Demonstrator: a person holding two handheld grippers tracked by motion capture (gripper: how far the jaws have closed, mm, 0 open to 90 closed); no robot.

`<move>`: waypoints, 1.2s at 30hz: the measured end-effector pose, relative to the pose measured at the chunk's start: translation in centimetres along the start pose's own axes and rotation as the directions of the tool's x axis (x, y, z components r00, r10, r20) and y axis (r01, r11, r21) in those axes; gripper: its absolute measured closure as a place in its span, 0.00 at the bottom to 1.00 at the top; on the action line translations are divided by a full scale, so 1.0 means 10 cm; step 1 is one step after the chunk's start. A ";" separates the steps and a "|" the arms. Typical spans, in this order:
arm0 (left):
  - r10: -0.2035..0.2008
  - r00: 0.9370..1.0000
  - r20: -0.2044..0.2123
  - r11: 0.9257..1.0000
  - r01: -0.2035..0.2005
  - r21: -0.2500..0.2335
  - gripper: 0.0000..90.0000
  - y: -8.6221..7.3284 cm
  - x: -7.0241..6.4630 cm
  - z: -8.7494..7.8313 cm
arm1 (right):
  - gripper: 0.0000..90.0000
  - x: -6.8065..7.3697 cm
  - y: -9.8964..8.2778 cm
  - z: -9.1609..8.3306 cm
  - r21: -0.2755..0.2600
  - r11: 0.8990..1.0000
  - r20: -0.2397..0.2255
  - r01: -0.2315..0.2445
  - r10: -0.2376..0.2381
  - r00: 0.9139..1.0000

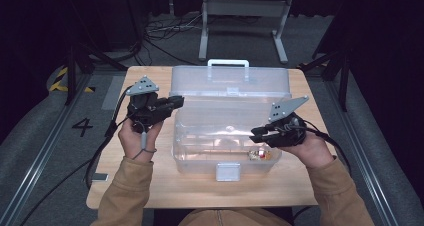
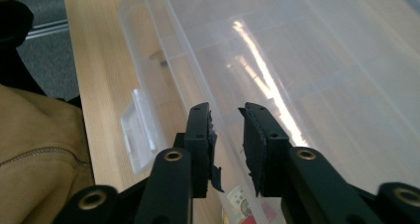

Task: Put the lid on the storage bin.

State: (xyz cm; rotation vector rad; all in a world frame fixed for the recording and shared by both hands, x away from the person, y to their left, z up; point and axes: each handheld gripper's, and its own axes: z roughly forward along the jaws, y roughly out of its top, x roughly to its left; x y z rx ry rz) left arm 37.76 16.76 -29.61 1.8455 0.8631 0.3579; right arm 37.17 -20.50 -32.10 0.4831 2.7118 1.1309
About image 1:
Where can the clear plastic storage box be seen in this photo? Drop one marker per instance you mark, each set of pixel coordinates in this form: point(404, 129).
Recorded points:
point(226, 132)

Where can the black tripod stand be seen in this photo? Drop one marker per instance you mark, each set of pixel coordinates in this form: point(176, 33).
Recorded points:
point(78, 59)
point(343, 72)

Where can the small round gold tin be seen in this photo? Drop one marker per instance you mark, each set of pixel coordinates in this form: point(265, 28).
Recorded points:
point(260, 154)

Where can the white metal stand frame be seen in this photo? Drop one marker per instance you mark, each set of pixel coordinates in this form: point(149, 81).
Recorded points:
point(245, 7)

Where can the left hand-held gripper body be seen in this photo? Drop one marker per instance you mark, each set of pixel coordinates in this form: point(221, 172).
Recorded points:
point(145, 111)

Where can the grey metal floor rail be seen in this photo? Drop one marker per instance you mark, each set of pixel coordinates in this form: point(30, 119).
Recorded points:
point(43, 152)
point(370, 159)

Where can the person's left hand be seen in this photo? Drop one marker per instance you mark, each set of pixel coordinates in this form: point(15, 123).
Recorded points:
point(133, 146)

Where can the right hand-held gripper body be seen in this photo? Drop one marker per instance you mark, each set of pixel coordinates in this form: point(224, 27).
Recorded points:
point(288, 132)

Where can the person's right hand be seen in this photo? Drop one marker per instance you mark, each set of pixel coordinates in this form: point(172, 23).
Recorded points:
point(315, 151)

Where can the yellow black floor tape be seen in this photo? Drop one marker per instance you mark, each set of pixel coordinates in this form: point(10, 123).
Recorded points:
point(56, 84)

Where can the person's tan jacket torso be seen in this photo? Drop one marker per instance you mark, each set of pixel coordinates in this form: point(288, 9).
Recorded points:
point(233, 217)

